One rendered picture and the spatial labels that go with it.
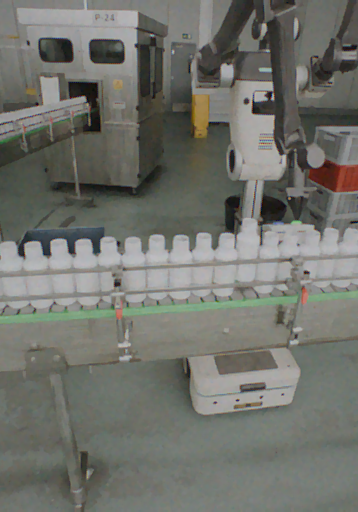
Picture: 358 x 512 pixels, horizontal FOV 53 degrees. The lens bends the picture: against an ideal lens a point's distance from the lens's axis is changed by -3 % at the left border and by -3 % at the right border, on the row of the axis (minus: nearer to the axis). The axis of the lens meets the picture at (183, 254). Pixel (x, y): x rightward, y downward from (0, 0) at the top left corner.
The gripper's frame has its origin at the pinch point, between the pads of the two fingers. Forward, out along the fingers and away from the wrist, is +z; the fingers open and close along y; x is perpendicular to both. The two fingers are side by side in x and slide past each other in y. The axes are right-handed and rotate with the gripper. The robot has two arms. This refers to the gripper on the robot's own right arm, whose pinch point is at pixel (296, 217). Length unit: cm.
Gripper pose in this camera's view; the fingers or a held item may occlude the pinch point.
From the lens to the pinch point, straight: 118.1
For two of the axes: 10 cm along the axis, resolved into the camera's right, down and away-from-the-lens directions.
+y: 9.9, -0.5, 1.5
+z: 0.3, 9.9, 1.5
